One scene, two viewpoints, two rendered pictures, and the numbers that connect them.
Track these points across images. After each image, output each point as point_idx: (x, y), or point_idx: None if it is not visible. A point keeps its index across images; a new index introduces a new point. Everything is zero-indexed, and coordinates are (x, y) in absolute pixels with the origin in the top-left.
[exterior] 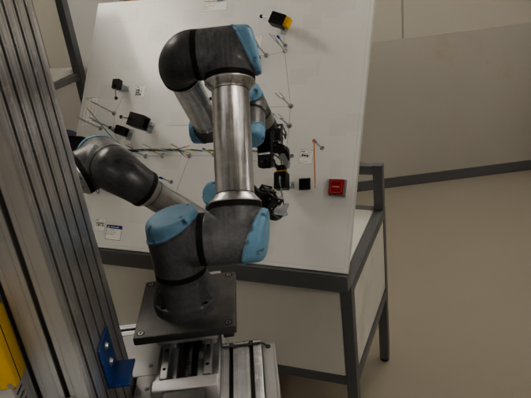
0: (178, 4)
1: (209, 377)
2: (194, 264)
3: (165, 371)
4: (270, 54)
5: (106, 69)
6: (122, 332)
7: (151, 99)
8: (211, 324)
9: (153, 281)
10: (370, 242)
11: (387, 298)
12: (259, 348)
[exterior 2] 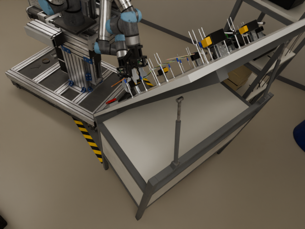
0: None
1: (48, 19)
2: None
3: (61, 16)
4: (211, 61)
5: (283, 27)
6: (95, 25)
7: (242, 46)
8: (58, 19)
9: (94, 21)
10: (120, 159)
11: (140, 211)
12: (51, 35)
